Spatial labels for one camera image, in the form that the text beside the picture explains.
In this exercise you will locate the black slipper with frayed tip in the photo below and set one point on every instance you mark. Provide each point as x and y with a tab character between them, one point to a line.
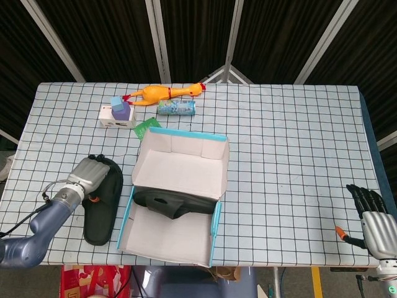
186	205

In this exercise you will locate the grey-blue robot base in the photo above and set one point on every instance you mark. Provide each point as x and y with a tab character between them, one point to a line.
186	285

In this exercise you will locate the white metal frame bar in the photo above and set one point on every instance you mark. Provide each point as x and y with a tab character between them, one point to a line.
387	139
7	136

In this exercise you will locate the metal table leg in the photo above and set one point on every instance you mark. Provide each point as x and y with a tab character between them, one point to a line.
276	282

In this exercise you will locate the white stapler carton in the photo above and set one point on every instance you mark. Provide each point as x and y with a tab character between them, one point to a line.
107	119

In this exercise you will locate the red shopping bag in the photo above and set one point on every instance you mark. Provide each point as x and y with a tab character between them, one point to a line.
87	281

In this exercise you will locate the blue table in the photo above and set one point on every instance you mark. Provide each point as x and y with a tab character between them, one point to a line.
373	139

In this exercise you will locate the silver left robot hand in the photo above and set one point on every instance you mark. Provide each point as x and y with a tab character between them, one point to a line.
90	174

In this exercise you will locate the white metal screen post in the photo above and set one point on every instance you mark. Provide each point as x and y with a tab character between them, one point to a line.
234	31
324	40
49	34
158	40

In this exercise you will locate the black-checked pale blue tablecloth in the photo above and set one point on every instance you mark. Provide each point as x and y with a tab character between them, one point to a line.
294	155

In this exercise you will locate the green card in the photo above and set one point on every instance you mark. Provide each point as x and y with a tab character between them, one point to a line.
142	128

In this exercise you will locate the yellow rubber chicken toy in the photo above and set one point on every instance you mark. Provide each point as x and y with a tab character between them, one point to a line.
153	94

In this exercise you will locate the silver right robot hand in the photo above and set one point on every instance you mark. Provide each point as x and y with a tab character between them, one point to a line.
381	232

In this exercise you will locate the white triangular metal brace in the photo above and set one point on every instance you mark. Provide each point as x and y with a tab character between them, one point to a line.
228	72

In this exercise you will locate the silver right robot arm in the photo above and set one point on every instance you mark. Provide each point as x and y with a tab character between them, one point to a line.
389	276

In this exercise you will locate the brown paper bag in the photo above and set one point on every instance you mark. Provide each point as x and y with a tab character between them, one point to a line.
224	273

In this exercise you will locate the light blue foam block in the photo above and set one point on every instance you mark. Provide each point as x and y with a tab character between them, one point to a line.
117	103

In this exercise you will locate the purple foam block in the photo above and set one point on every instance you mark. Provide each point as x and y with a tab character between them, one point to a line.
121	114

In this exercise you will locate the light blue shoe box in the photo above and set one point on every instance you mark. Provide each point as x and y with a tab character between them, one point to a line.
173	236

